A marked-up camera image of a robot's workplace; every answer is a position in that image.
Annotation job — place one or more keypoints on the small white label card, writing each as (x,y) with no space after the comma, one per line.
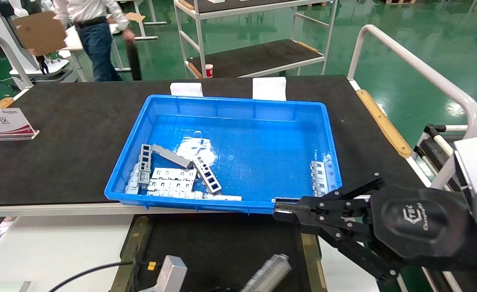
(186,89)

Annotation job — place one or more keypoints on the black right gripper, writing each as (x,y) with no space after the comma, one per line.
(419,221)

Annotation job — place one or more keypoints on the black container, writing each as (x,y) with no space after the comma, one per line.
(222,239)

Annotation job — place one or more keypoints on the plain grey metal bar part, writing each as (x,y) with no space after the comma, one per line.
(171,156)

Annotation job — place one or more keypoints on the white ribbed metal bracket part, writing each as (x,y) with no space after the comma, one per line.
(319,178)

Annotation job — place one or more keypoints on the white table leg frame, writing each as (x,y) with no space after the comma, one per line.
(145,28)

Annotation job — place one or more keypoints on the flat brown cardboard sheet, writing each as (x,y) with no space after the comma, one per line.
(41,32)

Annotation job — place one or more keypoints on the large white label card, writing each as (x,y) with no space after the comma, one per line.
(269,88)

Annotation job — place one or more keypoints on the open cardboard box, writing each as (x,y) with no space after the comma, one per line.
(134,17)

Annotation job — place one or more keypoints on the short wooden edge strip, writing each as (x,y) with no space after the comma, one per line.
(2,103)

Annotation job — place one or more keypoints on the white desk table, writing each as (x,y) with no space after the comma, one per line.
(72,40)

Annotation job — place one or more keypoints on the tall white tube railing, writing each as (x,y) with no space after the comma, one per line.
(421,69)

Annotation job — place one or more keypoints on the metal part with dark slots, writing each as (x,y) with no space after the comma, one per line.
(208,176)

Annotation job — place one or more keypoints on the grey ladder-shaped metal part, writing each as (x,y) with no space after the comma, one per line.
(145,162)

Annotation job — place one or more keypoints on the white perforated metal plate part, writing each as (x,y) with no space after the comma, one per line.
(175,173)
(173,194)
(171,185)

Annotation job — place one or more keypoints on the long wooden edge strip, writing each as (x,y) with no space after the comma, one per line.
(384,123)

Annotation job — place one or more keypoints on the red paper cup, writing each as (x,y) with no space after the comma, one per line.
(208,70)

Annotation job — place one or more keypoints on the thin white metal strip part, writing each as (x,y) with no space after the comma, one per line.
(222,198)

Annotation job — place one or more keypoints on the black cart clamp frame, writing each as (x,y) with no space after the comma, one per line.
(431,152)

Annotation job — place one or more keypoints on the clear plastic bag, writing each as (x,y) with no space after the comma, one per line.
(195,148)

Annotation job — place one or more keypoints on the red white sign stand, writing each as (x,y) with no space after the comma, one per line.
(5,123)

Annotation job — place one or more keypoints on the white frame shelf cart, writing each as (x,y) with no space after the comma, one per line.
(262,56)

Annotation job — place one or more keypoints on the white stacked metal bracket part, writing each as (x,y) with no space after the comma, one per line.
(132,180)

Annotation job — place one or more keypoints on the grey slotted metal bracket part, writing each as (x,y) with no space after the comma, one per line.
(268,273)

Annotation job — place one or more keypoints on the blue plastic tray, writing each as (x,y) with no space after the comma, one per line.
(242,134)

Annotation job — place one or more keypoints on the white robot with base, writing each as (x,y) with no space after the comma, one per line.
(3,24)

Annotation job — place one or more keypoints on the person in blue jeans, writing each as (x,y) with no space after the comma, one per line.
(98,44)

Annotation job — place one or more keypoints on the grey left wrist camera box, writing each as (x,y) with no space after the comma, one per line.
(173,275)

